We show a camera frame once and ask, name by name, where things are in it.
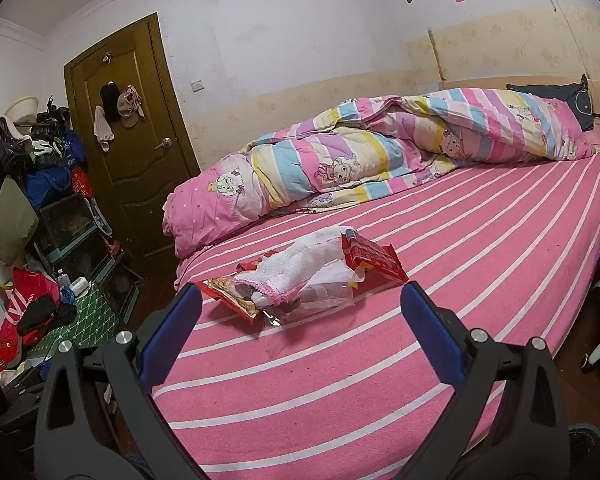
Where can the brown wooden door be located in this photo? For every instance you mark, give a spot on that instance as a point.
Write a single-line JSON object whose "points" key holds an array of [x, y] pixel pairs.
{"points": [[145, 185]]}

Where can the pink striped bed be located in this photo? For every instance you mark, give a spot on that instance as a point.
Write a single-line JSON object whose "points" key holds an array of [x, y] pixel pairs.
{"points": [[480, 240]]}

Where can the small red bag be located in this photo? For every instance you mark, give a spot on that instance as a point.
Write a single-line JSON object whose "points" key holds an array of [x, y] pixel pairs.
{"points": [[80, 184]]}

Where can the dark blue pillow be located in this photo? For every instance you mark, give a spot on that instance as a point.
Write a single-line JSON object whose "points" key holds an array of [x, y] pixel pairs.
{"points": [[550, 92]]}

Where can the white light switch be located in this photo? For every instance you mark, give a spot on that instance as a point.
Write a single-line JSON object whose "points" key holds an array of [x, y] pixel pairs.
{"points": [[197, 85]]}

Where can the black hat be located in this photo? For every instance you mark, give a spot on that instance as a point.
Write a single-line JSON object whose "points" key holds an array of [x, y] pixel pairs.
{"points": [[109, 100]]}

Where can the black cloth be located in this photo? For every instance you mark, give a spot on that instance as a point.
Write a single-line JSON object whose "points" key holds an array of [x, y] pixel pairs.
{"points": [[42, 315]]}

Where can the printed pastel striped quilt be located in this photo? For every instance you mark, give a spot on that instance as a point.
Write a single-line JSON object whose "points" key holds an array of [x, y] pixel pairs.
{"points": [[360, 160]]}

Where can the white plastic basin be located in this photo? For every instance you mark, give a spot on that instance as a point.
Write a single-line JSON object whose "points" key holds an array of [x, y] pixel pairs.
{"points": [[22, 110]]}

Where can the red and orange snack packet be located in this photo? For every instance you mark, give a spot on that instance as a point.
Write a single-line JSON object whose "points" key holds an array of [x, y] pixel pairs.
{"points": [[225, 292]]}

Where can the white hanging cloth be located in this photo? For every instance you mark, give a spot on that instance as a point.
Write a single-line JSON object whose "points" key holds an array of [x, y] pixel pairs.
{"points": [[102, 127]]}

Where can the small white box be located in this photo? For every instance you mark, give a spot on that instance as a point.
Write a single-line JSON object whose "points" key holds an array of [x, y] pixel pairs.
{"points": [[80, 286]]}

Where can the white knit sock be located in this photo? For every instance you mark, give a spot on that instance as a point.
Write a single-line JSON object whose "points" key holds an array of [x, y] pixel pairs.
{"points": [[295, 265]]}

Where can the green diamond pattern box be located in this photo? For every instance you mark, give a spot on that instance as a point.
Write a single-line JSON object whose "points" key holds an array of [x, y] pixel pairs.
{"points": [[90, 315]]}

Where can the olive green cushion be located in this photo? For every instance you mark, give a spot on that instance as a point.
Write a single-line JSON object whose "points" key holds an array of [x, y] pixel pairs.
{"points": [[12, 220]]}

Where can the small red wrapper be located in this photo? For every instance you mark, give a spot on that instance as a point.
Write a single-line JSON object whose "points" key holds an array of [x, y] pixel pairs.
{"points": [[250, 263]]}

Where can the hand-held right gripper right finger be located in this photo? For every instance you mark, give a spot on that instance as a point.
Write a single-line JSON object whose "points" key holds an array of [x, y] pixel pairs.
{"points": [[430, 330]]}

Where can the clear plastic bag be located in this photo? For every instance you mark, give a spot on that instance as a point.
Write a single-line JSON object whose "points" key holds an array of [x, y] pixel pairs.
{"points": [[325, 297]]}

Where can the red and white shopping bag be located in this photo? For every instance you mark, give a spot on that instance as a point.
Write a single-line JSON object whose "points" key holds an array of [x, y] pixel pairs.
{"points": [[27, 285]]}

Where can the red printed packet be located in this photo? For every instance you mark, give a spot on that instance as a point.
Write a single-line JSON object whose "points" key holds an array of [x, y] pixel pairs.
{"points": [[375, 255]]}

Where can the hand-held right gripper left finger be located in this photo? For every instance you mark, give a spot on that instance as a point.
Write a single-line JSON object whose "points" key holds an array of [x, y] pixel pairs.
{"points": [[172, 325]]}

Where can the dark shelf rack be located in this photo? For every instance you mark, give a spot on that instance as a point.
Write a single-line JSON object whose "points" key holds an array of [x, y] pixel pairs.
{"points": [[70, 225]]}

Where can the grey bag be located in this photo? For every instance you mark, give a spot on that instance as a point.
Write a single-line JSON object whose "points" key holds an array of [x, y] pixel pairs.
{"points": [[2, 155]]}

